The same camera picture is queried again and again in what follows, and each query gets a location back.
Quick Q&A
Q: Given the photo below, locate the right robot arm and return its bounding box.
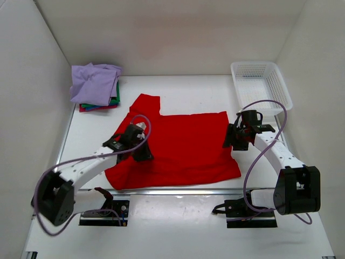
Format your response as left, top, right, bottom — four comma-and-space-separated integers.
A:
223, 110, 321, 216

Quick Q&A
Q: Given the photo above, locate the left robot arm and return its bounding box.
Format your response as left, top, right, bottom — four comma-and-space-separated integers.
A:
31, 122, 153, 226

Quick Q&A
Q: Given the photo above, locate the white plastic basket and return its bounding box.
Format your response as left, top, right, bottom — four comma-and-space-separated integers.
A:
231, 61, 293, 117

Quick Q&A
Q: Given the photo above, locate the blue folded t-shirt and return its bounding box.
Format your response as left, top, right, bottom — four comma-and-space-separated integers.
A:
84, 106, 108, 111

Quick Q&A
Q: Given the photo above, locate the lilac folded t-shirt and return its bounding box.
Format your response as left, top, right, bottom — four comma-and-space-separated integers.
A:
70, 63, 122, 106

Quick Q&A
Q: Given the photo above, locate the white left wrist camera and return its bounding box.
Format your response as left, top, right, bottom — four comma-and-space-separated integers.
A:
135, 122, 147, 140

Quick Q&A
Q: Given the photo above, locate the aluminium table rail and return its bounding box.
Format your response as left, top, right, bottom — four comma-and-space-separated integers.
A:
80, 187, 251, 197

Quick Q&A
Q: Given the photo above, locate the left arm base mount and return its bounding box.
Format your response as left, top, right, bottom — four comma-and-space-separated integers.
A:
79, 187, 130, 227

